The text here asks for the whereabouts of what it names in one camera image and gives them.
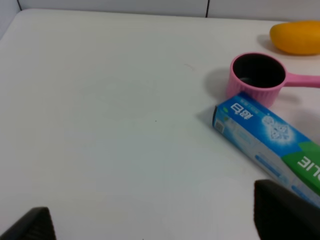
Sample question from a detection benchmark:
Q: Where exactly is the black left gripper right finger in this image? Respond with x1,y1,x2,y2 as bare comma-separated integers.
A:
254,179,320,240

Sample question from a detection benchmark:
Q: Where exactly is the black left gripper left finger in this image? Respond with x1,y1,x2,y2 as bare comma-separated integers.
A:
0,206,57,240

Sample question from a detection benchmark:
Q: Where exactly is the blue green toothpaste box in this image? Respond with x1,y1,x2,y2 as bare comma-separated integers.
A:
212,93,320,207

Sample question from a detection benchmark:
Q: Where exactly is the pink toy saucepan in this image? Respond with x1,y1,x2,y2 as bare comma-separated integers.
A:
226,52,320,108

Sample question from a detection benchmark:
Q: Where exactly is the orange mango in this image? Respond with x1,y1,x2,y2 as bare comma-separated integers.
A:
269,20,320,56

